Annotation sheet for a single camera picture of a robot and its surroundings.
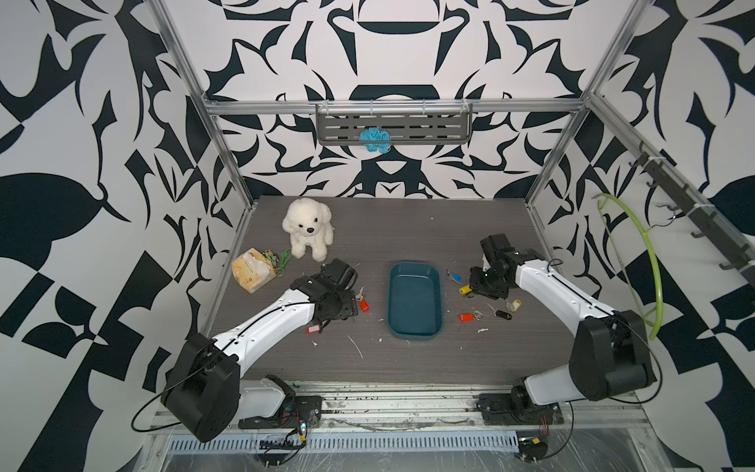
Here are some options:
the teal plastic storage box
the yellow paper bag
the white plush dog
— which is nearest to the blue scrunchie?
the white plush dog

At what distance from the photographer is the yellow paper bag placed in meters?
0.96

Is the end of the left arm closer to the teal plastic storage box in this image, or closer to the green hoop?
the teal plastic storage box

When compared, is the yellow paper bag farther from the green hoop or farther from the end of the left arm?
the green hoop

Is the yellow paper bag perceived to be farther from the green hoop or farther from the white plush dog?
the green hoop

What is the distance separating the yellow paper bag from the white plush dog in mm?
108

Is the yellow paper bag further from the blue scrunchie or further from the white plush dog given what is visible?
the blue scrunchie

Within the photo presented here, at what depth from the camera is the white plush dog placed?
3.06 feet

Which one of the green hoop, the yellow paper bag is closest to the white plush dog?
the yellow paper bag
